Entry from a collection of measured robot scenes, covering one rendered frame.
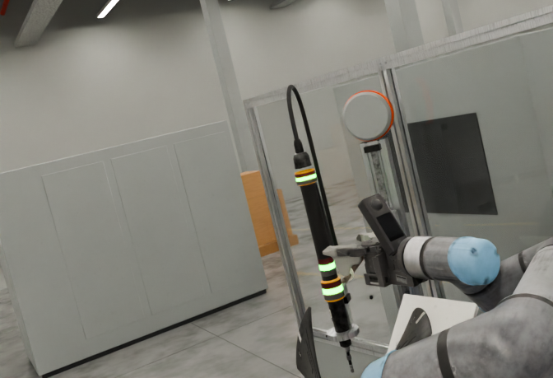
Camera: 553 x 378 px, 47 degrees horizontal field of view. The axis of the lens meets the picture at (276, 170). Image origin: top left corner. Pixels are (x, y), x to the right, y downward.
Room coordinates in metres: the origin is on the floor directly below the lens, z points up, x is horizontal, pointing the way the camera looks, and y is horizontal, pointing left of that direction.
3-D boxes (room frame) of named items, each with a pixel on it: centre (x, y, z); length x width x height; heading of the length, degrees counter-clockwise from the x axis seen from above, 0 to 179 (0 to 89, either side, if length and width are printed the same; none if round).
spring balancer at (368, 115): (2.01, -0.32, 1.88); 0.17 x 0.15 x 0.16; 33
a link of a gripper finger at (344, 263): (1.23, -0.08, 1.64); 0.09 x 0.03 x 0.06; 55
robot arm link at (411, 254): (1.10, -0.22, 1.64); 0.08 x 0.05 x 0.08; 123
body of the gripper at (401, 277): (1.17, -0.17, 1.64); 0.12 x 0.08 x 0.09; 33
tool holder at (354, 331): (1.35, -0.06, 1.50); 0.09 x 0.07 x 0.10; 158
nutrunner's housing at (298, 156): (1.34, -0.06, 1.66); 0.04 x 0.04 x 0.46
